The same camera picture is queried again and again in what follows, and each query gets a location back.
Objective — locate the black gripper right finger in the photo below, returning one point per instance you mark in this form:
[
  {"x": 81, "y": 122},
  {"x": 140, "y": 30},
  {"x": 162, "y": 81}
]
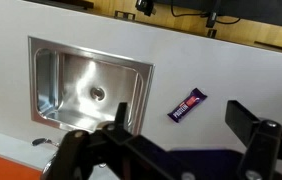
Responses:
[{"x": 262, "y": 139}]

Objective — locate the stainless steel sink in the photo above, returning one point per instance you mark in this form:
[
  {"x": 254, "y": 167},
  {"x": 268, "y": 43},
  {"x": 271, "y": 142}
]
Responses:
[{"x": 73, "y": 87}]

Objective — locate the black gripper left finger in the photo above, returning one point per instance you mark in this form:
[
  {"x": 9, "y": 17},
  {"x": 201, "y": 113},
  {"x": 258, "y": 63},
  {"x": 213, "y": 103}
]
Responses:
[{"x": 129, "y": 157}]

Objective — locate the purple protein snack bar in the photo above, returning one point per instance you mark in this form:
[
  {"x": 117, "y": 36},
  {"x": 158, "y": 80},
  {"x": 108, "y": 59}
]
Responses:
[{"x": 194, "y": 99}]

